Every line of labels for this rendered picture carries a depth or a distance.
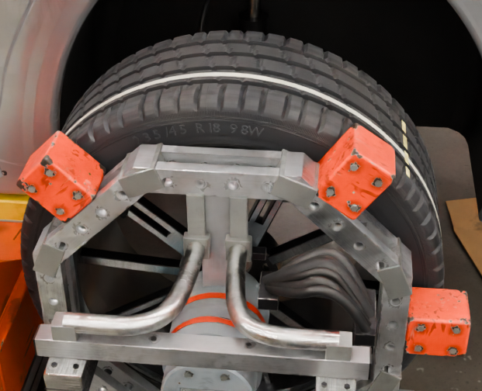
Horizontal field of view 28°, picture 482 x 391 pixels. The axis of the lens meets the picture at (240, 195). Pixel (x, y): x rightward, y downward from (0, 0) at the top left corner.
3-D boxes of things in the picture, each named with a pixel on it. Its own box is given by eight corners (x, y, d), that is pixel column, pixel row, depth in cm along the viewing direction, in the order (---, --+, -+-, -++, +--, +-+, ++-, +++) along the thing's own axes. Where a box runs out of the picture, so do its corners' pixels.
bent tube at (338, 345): (353, 263, 135) (358, 200, 128) (351, 362, 119) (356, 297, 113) (227, 254, 136) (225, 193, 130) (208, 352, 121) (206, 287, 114)
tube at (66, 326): (211, 254, 136) (209, 192, 130) (190, 351, 121) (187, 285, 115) (88, 246, 138) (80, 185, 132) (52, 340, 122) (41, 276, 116)
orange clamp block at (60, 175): (108, 167, 139) (59, 127, 135) (95, 200, 132) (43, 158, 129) (78, 194, 142) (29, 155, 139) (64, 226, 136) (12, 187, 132)
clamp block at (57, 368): (101, 354, 131) (97, 326, 128) (85, 405, 124) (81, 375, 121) (64, 352, 132) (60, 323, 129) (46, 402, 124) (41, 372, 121)
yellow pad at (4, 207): (65, 185, 203) (63, 165, 200) (47, 224, 192) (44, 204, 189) (1, 181, 204) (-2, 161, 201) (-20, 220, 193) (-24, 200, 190)
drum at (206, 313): (271, 332, 152) (272, 262, 144) (258, 437, 135) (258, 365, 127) (182, 326, 153) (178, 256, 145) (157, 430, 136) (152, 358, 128)
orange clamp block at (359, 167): (354, 190, 136) (396, 147, 131) (353, 223, 130) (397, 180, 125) (314, 164, 134) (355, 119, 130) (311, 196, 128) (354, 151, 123)
